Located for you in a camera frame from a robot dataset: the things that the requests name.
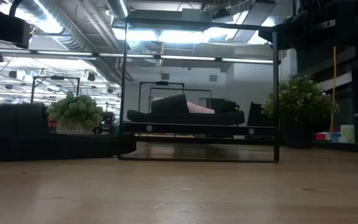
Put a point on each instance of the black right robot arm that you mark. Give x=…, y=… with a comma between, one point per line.
x=357, y=21

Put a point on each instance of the pale green container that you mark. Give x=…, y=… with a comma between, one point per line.
x=347, y=133

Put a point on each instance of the square wall vent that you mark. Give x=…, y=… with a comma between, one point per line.
x=213, y=77
x=165, y=76

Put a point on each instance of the black ribbed slide sandal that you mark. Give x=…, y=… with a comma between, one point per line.
x=42, y=146
x=172, y=116

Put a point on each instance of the leafy green plant dark pot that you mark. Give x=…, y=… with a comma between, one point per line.
x=303, y=99

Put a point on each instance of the small black metal frame rig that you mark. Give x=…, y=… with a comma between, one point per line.
x=56, y=77

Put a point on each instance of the large black metal frame rig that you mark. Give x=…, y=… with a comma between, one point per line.
x=162, y=83

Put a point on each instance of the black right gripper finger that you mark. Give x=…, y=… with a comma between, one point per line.
x=280, y=34

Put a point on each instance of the blue container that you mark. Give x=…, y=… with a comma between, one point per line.
x=336, y=137

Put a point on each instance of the black metal shoe shelf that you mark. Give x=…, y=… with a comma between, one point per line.
x=197, y=129

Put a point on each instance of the long tube light bar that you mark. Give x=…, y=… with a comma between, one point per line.
x=182, y=58

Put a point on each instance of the red container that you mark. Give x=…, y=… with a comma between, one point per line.
x=320, y=136

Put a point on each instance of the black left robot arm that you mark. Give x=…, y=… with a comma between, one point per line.
x=2, y=28

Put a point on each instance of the green plant in white pot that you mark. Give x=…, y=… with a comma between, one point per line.
x=75, y=112

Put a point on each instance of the pink slide sandal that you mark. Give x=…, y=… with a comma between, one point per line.
x=200, y=109

